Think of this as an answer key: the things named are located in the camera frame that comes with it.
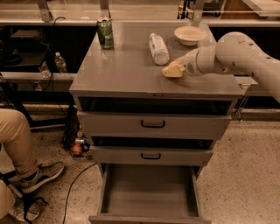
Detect grey drawer cabinet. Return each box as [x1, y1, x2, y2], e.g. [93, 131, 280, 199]
[69, 20, 245, 224]

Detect black floor cable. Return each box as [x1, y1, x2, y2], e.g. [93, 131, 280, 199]
[61, 162, 98, 224]

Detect person leg khaki trousers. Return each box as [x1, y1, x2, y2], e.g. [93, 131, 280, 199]
[0, 108, 39, 220]

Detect top grey drawer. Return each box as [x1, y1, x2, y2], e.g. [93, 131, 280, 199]
[77, 112, 230, 140]

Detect white bowl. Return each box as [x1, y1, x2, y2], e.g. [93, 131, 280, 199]
[174, 26, 207, 46]

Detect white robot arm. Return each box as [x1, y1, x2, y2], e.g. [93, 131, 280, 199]
[162, 31, 280, 102]

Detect green soda can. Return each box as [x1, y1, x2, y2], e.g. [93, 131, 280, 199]
[97, 17, 114, 49]

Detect clear plastic cup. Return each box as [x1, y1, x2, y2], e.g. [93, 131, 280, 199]
[38, 61, 51, 79]

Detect blue can on floor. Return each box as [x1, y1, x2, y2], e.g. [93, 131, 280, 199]
[75, 138, 90, 151]

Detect grey sneaker lower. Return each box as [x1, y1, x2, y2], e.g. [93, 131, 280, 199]
[9, 199, 40, 221]

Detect grey drawer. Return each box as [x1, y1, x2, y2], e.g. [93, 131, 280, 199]
[90, 146, 213, 166]
[89, 164, 211, 224]
[77, 112, 230, 140]

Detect grey sneaker upper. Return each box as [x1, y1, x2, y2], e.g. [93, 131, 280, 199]
[21, 162, 65, 194]

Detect standing water bottle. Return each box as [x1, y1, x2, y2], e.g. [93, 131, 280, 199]
[54, 52, 67, 74]

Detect red apple on floor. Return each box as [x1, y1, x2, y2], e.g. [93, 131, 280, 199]
[72, 144, 83, 156]

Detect grey sneaker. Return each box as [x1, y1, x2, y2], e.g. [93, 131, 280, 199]
[21, 162, 65, 194]
[9, 199, 40, 221]

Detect lying clear plastic bottle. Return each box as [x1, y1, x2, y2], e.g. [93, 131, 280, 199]
[149, 33, 170, 66]

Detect middle grey drawer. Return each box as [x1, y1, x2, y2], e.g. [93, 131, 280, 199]
[90, 146, 213, 166]

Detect bottom grey drawer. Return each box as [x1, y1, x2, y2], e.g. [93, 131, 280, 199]
[89, 164, 211, 224]

